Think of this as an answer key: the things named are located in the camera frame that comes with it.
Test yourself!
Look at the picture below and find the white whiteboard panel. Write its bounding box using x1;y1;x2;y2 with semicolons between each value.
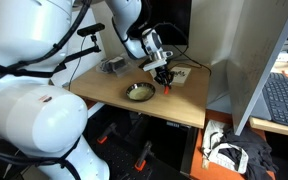
226;0;288;137

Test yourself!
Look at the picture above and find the white tote bag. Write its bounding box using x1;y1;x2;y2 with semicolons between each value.
201;120;250;175

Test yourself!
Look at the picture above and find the dark round metal bowl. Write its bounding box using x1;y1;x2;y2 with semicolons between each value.
125;81;157;103

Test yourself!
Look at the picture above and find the clear plastic package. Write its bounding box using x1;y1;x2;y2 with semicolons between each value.
96;55;132;79

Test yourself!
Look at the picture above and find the black perforated breadboard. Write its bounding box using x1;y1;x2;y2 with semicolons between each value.
83;133;185;180

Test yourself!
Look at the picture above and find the thin black table cable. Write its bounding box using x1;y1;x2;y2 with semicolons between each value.
169;43;213;77

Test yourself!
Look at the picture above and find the orange handled black clamp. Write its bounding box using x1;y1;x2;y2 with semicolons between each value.
96;122;119;145
134;140;154;172

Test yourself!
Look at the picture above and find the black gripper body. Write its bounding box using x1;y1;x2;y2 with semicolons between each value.
153;64;172;80

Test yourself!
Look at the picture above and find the black camera on stand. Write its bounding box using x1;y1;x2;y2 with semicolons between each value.
52;22;106;73

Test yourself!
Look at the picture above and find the black computer keyboard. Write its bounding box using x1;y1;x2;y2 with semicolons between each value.
261;72;288;131

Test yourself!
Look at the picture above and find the black computer monitor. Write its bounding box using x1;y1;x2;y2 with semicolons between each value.
143;0;193;46

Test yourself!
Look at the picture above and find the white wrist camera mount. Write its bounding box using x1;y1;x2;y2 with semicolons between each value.
142;49;174;72

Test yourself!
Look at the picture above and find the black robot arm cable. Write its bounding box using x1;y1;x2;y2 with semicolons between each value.
0;0;93;78

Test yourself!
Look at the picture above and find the dark clothing pile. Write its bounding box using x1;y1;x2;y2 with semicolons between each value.
217;127;280;180

